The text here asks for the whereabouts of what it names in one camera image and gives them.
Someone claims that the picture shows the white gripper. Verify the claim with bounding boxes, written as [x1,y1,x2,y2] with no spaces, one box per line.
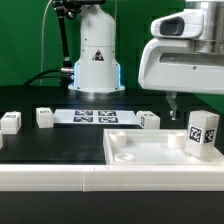
[138,38,224,120]

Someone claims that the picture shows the white square tabletop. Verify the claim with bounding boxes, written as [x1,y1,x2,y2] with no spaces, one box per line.
[103,129,224,166]

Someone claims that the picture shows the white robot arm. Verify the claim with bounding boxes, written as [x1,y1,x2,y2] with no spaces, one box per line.
[69,0,224,117]

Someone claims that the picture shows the white sheet with tags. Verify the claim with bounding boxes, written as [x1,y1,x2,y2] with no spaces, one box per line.
[53,109,138,125]

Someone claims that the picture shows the black camera stand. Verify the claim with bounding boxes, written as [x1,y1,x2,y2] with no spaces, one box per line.
[52,0,106,67]

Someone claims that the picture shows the black cables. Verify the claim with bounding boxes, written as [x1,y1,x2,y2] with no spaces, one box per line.
[22,67,75,88]

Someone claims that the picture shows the white cable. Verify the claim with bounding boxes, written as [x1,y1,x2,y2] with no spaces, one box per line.
[39,0,54,87]

